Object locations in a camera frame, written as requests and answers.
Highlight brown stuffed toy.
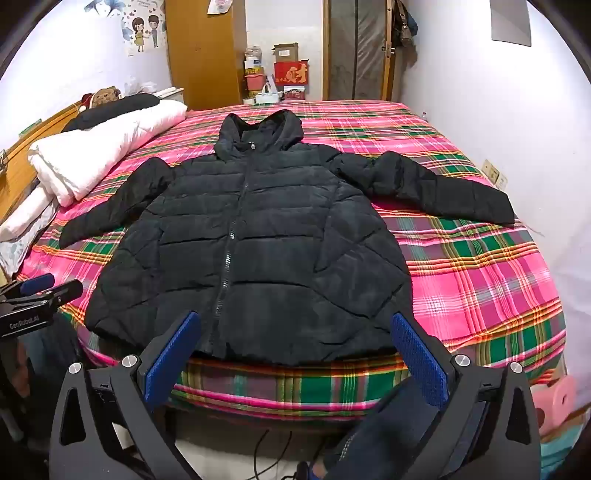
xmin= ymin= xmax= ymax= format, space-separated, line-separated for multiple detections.
xmin=81 ymin=87 xmax=122 ymax=109

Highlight red gift box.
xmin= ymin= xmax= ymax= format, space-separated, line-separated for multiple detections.
xmin=273 ymin=60 xmax=309 ymax=86

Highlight pale pink folded blanket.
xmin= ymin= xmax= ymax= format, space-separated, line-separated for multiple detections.
xmin=0 ymin=187 xmax=58 ymax=243

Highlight white plastic basket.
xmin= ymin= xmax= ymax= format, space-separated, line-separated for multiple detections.
xmin=255 ymin=82 xmax=281 ymax=104

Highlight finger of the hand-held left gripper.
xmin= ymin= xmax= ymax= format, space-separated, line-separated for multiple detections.
xmin=28 ymin=280 xmax=85 ymax=311
xmin=0 ymin=273 xmax=56 ymax=302

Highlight black pillow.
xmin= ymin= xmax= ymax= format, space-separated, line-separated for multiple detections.
xmin=62 ymin=93 xmax=161 ymax=133

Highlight hanging bags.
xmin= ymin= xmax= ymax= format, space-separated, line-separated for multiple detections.
xmin=394 ymin=0 xmax=419 ymax=47

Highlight black hooded puffer jacket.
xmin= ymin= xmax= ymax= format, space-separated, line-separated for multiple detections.
xmin=59 ymin=112 xmax=516 ymax=367

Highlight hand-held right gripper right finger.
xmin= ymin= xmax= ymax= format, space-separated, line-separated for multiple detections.
xmin=390 ymin=312 xmax=541 ymax=480

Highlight open cardboard box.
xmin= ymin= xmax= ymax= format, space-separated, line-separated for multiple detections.
xmin=271 ymin=42 xmax=299 ymax=64

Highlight wooden headboard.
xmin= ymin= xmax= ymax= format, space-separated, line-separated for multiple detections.
xmin=0 ymin=102 xmax=81 ymax=222

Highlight person's left leg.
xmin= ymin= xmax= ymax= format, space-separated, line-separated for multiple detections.
xmin=14 ymin=318 xmax=86 ymax=444

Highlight person's right leg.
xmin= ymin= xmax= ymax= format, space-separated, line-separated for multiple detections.
xmin=323 ymin=376 xmax=462 ymax=480

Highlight white folded quilt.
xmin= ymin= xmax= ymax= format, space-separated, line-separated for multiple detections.
xmin=28 ymin=98 xmax=188 ymax=208

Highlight wall socket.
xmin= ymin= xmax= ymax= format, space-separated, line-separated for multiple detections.
xmin=481 ymin=159 xmax=508 ymax=189

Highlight wooden door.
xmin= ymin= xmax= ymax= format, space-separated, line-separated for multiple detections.
xmin=381 ymin=0 xmax=407 ymax=101

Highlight black floor cable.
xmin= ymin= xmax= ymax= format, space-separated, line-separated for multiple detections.
xmin=249 ymin=429 xmax=296 ymax=480

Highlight pink green plaid bed sheet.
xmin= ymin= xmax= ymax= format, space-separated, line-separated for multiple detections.
xmin=18 ymin=99 xmax=566 ymax=423

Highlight wooden wardrobe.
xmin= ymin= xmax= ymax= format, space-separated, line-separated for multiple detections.
xmin=165 ymin=0 xmax=247 ymax=110

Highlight pink plastic stool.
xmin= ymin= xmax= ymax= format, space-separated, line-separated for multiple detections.
xmin=538 ymin=374 xmax=578 ymax=437

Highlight cartoon wall poster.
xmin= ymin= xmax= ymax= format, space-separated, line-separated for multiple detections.
xmin=121 ymin=0 xmax=167 ymax=55

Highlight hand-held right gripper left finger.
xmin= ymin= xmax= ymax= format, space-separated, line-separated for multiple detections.
xmin=48 ymin=310 xmax=201 ymax=480

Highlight person's leg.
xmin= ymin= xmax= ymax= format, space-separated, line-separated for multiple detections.
xmin=323 ymin=376 xmax=462 ymax=480
xmin=14 ymin=318 xmax=86 ymax=444

